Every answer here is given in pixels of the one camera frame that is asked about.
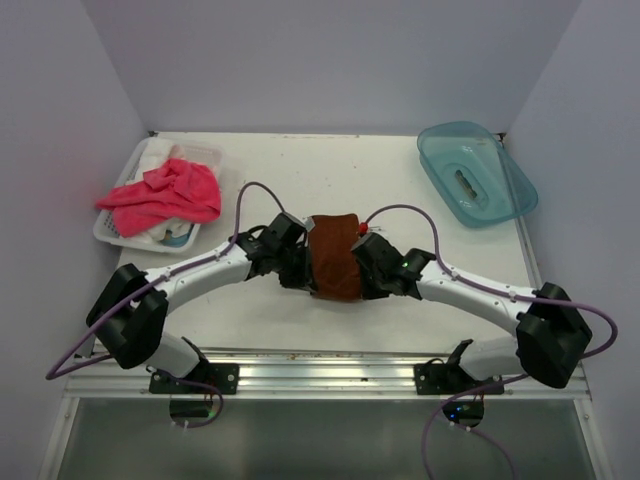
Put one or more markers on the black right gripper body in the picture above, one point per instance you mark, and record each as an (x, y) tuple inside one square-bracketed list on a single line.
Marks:
[(371, 283)]

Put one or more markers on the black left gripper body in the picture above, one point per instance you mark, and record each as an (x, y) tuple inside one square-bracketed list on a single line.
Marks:
[(292, 267)]

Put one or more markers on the brown towel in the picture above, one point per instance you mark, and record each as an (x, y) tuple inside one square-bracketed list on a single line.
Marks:
[(336, 274)]

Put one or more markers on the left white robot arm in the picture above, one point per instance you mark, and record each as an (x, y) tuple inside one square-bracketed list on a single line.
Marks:
[(129, 316)]

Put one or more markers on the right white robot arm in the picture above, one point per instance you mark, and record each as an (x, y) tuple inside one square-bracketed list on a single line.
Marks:
[(546, 335)]

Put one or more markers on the pink towel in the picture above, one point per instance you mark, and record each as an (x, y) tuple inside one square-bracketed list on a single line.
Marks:
[(178, 189)]

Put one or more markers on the blue transparent plastic tub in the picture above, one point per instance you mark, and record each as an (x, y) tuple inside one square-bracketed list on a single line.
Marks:
[(475, 176)]

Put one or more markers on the white plastic basket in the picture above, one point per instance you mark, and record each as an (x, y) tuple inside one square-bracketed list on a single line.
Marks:
[(105, 229)]

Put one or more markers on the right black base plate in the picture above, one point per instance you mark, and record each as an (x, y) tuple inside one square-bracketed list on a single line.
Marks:
[(437, 377)]

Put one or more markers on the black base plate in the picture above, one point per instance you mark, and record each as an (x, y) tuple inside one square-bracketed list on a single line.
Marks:
[(437, 377), (224, 377)]

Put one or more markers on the aluminium mounting rail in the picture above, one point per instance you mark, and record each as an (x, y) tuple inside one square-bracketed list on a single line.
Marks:
[(274, 375)]

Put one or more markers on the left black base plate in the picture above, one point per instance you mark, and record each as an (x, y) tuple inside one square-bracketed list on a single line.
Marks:
[(224, 377)]

